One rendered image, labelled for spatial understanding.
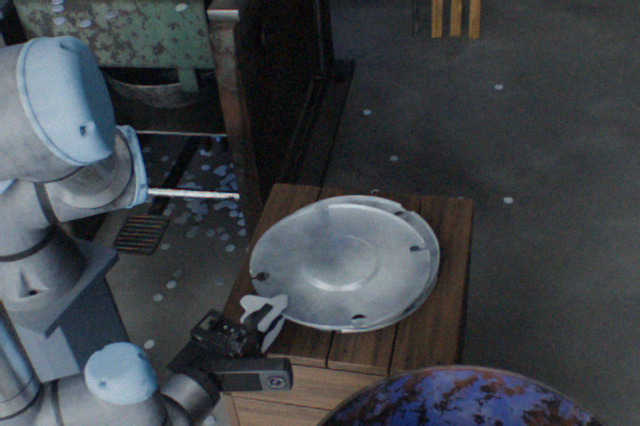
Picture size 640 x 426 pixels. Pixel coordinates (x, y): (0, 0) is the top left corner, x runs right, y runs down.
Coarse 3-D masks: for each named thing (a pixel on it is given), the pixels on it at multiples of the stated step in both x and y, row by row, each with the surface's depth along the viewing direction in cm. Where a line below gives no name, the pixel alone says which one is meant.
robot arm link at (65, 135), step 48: (0, 48) 68; (48, 48) 67; (0, 96) 64; (48, 96) 65; (96, 96) 71; (0, 144) 65; (48, 144) 66; (96, 144) 69; (48, 192) 106; (96, 192) 102; (144, 192) 110
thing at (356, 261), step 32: (288, 224) 133; (320, 224) 133; (352, 224) 133; (384, 224) 132; (256, 256) 127; (288, 256) 127; (320, 256) 126; (352, 256) 126; (384, 256) 126; (416, 256) 126; (256, 288) 121; (288, 288) 121; (320, 288) 121; (352, 288) 121; (384, 288) 121; (416, 288) 120; (320, 320) 116; (352, 320) 116; (384, 320) 115
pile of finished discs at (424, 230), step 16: (304, 208) 138; (320, 208) 138; (384, 208) 137; (400, 208) 137; (416, 224) 133; (432, 240) 130; (432, 256) 127; (432, 272) 125; (432, 288) 125; (416, 304) 122
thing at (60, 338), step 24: (96, 264) 121; (72, 288) 118; (96, 288) 122; (24, 312) 115; (48, 312) 115; (72, 312) 118; (96, 312) 124; (24, 336) 117; (48, 336) 113; (72, 336) 120; (96, 336) 125; (120, 336) 131; (48, 360) 120; (72, 360) 122
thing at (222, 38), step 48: (240, 0) 143; (288, 0) 181; (240, 48) 145; (288, 48) 188; (240, 96) 149; (288, 96) 191; (336, 96) 228; (240, 144) 157; (288, 144) 195; (240, 192) 166
